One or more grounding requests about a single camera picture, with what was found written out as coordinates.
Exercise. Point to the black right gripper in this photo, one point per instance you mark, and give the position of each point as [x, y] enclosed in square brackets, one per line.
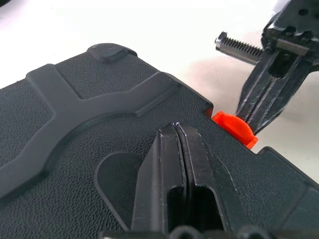
[294, 27]

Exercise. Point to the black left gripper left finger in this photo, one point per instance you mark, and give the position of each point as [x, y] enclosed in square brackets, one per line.
[159, 174]

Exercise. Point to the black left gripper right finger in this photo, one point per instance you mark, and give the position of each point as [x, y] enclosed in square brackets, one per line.
[199, 164]

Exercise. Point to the orange case latch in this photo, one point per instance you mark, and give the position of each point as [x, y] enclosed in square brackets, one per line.
[231, 124]

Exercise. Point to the black plastic tool case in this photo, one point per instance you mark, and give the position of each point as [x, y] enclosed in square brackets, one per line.
[74, 149]

